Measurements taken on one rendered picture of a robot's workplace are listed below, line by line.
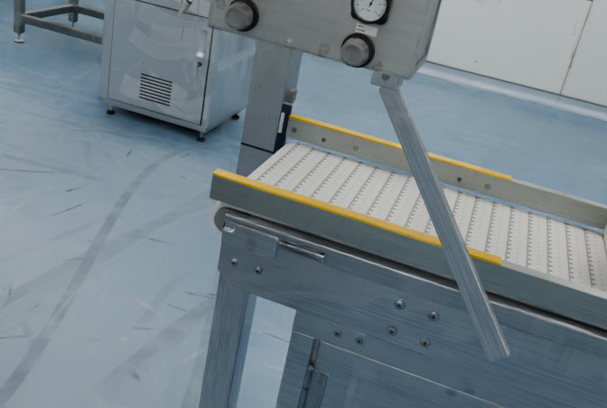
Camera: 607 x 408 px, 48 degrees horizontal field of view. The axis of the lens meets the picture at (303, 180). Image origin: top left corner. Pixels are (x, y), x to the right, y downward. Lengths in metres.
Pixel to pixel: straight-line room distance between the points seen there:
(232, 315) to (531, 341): 0.61
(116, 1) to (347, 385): 2.78
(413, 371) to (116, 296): 1.47
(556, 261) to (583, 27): 4.96
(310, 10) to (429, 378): 0.48
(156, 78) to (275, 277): 2.68
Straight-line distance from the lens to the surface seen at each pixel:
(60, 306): 2.19
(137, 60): 3.49
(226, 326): 1.27
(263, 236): 0.81
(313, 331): 0.90
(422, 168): 0.70
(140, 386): 1.92
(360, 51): 0.65
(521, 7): 5.78
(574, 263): 0.92
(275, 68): 1.05
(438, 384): 0.91
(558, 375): 0.83
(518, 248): 0.90
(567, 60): 5.85
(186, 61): 3.35
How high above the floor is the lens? 1.28
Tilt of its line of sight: 23 degrees down
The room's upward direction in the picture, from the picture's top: 11 degrees clockwise
